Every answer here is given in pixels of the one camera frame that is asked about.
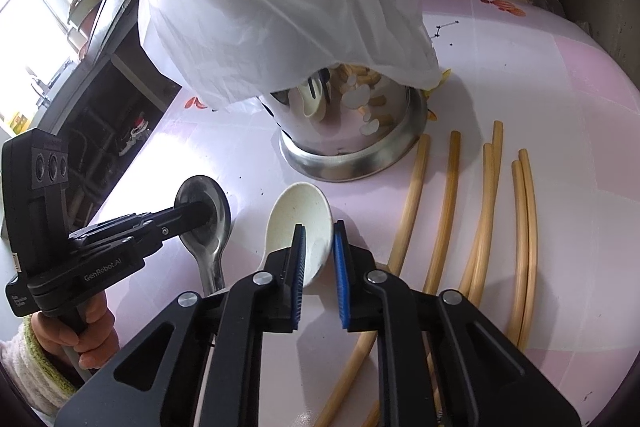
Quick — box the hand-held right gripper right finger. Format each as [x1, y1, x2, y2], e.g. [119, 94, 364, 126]
[332, 221, 582, 427]

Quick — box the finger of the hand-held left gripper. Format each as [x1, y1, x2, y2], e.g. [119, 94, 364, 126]
[69, 201, 217, 254]

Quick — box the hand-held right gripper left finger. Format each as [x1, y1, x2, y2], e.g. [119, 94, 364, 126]
[54, 224, 307, 427]

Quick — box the stainless steel spoon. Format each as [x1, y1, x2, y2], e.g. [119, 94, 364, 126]
[175, 175, 233, 295]

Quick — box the white round soup spoon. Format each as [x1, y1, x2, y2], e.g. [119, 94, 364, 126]
[256, 183, 333, 293]

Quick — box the row of wooden chopsticks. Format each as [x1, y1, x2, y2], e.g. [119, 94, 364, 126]
[312, 120, 540, 427]

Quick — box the steel utensil holder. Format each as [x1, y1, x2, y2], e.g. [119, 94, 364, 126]
[277, 62, 431, 182]

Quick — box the white plastic liner bag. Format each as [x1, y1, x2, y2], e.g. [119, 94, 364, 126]
[137, 0, 441, 112]

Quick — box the person's left forearm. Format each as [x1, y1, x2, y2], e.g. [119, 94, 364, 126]
[0, 322, 78, 418]

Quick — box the person's left hand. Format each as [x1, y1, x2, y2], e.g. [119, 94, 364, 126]
[31, 292, 121, 370]

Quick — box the concrete kitchen counter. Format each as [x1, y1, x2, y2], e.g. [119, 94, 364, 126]
[30, 0, 151, 142]

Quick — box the window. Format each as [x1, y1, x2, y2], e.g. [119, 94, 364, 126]
[0, 0, 86, 122]

